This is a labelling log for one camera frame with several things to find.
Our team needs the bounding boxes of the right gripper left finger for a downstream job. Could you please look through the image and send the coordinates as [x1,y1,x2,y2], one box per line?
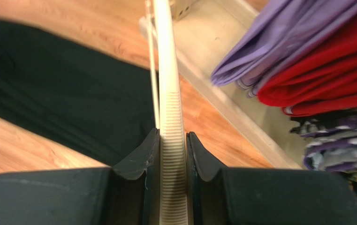
[0,129,160,225]

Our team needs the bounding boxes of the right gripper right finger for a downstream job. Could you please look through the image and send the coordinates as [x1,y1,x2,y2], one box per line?
[186,132,357,225]

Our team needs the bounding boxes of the cream plastic hanger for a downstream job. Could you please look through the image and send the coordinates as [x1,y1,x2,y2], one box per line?
[145,0,189,225]

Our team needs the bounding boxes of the black trousers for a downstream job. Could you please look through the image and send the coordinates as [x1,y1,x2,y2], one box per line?
[0,21,155,166]

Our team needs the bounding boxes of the patterned purple grey garment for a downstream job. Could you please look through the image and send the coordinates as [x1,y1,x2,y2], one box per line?
[291,110,357,181]

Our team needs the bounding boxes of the wooden clothes rack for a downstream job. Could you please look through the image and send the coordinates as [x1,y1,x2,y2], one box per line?
[139,0,304,170]

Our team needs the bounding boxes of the red garment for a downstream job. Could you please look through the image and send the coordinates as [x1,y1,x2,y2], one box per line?
[258,16,357,117]

